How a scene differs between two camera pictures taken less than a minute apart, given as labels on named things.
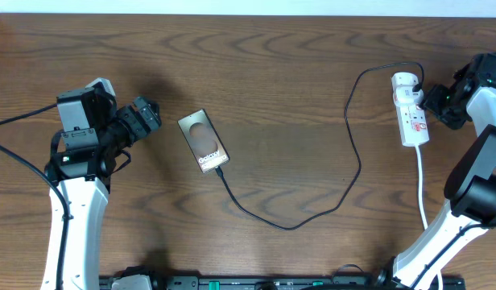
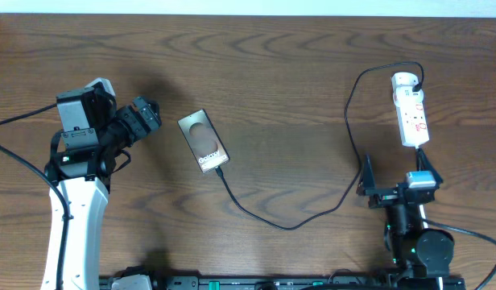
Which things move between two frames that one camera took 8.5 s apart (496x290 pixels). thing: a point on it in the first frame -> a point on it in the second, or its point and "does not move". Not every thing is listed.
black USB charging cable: x=353 y=144 does not move
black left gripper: x=139 y=130 does not move
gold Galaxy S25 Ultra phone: x=204 y=140 does not move
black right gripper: x=431 y=101 -> x=368 y=187
